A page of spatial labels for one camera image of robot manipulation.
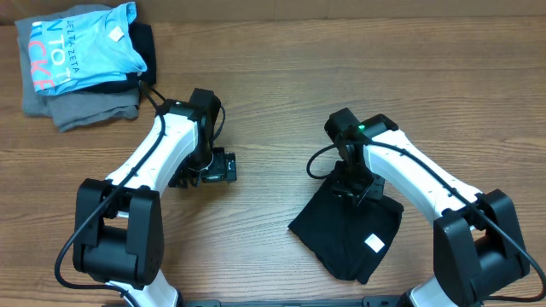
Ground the black t-shirt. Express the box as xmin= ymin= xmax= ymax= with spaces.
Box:
xmin=288 ymin=178 xmax=404 ymax=285

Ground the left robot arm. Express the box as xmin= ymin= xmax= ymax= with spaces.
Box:
xmin=70 ymin=89 xmax=236 ymax=306

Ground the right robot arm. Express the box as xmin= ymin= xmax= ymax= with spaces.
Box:
xmin=324 ymin=108 xmax=531 ymax=306

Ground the black folded garment in stack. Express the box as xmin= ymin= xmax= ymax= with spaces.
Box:
xmin=82 ymin=22 xmax=157 ymax=94

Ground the grey folded garment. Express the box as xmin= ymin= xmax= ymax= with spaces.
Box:
xmin=15 ymin=4 xmax=139 ymax=132

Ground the light blue printed t-shirt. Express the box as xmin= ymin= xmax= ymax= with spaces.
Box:
xmin=27 ymin=2 xmax=148 ymax=96

